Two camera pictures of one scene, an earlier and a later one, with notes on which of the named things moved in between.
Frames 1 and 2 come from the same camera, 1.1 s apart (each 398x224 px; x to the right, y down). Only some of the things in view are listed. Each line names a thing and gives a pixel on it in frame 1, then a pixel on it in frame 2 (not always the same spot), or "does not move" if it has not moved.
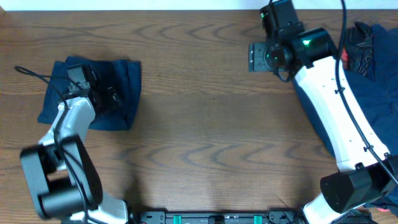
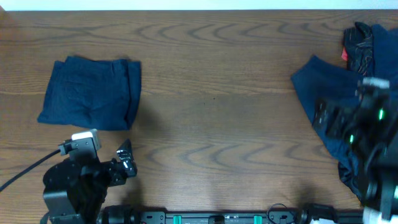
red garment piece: [344, 55] does not move
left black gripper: [109, 99] to [116, 172]
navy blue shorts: [58, 84] does not move
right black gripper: [257, 54] to [343, 116]
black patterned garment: [360, 51] does not move
